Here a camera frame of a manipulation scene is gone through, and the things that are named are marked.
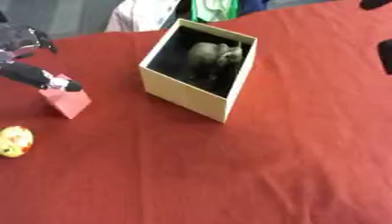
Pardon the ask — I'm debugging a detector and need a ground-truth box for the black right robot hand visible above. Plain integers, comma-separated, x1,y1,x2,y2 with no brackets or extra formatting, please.
376,38,392,75

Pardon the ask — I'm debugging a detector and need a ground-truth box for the pink cube block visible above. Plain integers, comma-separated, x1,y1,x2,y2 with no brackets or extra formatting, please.
38,73,94,120

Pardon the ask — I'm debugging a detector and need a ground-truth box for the green frame chair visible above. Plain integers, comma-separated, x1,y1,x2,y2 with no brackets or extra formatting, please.
188,0,242,23

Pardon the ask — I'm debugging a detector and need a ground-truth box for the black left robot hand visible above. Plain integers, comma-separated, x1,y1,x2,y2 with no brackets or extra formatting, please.
0,11,85,93

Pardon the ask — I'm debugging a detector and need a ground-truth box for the yellow patterned ball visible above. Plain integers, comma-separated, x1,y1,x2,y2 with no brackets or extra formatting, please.
0,125,36,158

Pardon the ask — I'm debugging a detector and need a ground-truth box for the grey elephant toy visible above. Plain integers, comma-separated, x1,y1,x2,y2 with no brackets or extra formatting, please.
180,41,245,83

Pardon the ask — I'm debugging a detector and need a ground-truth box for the tan cardboard box black inside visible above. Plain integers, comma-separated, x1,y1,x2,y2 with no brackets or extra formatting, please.
137,18,259,123

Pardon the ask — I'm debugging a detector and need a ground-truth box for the person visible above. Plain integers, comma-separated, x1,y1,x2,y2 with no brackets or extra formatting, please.
104,0,181,33

